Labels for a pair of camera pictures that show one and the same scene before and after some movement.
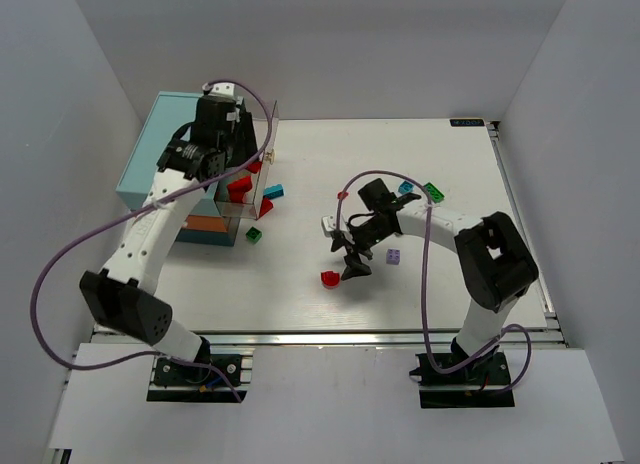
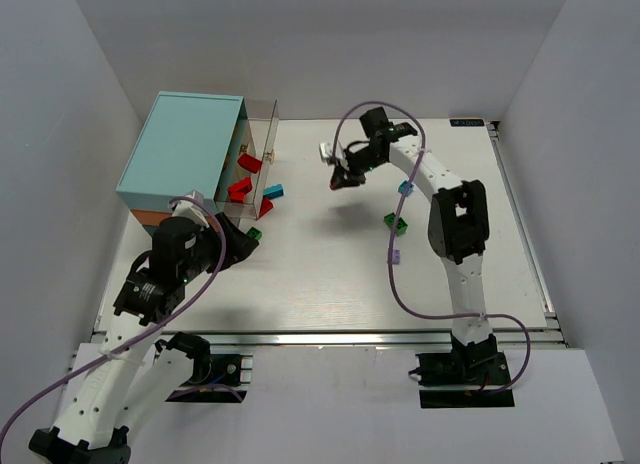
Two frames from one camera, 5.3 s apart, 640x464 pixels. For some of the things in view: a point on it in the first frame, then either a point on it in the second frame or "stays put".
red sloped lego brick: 265,207 stays put
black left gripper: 245,135 to 226,241
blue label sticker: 466,122 stays put
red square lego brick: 255,167 stays put
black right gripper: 355,242 to 347,169
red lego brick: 237,189 stays put
